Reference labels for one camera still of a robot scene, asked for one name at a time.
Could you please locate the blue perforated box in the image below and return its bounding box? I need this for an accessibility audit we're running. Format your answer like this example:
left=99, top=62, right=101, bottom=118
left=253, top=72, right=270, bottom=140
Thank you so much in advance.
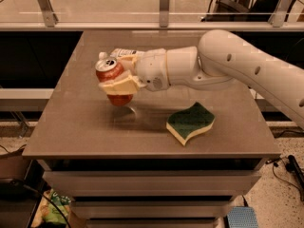
left=226, top=206, right=258, bottom=228

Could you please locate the metal railing bracket left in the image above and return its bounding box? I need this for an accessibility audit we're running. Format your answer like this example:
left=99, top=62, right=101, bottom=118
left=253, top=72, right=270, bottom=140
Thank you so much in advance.
left=37, top=0, right=58, bottom=28

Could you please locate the black power strip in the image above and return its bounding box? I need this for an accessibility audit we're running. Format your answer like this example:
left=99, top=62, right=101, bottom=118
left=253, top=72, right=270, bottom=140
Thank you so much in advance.
left=286, top=155, right=304, bottom=201

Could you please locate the metal railing bracket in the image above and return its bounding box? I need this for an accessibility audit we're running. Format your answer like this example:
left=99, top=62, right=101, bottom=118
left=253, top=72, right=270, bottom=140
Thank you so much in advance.
left=159, top=0, right=170, bottom=28
left=268, top=0, right=293, bottom=28
left=37, top=0, right=58, bottom=28

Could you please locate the metal railing bracket right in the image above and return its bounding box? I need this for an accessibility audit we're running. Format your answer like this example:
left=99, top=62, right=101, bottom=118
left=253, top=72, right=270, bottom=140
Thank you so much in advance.
left=268, top=0, right=293, bottom=28

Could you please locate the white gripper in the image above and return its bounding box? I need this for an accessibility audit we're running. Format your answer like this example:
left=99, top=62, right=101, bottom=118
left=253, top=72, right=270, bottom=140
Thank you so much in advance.
left=98, top=48, right=169, bottom=95

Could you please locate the green and yellow sponge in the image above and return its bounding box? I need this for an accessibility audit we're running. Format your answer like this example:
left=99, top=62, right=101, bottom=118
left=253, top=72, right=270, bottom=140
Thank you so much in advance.
left=166, top=102, right=216, bottom=145

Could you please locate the clear plastic water bottle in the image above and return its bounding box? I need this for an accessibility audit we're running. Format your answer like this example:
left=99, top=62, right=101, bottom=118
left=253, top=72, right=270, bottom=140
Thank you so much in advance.
left=99, top=48, right=143, bottom=60

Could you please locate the red Coca-Cola can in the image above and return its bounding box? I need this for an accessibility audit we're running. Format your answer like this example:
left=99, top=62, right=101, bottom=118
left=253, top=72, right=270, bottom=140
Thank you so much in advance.
left=95, top=57, right=133, bottom=106

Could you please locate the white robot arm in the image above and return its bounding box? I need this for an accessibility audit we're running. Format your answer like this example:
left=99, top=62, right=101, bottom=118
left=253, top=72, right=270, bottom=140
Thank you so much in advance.
left=96, top=29, right=304, bottom=127

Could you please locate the green snack bag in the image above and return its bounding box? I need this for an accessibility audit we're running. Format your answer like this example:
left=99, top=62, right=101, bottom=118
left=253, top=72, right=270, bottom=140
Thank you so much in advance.
left=30, top=189, right=71, bottom=228

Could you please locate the black cable on floor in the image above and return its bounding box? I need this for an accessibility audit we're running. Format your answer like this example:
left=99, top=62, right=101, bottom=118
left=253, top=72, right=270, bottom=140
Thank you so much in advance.
left=265, top=157, right=304, bottom=195

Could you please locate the metal railing bracket middle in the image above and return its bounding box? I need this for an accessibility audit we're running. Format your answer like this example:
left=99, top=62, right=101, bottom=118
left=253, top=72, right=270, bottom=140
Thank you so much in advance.
left=159, top=0, right=170, bottom=28

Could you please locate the grey drawer cabinet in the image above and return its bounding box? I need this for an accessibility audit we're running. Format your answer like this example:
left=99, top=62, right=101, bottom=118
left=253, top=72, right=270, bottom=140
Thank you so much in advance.
left=25, top=31, right=279, bottom=228

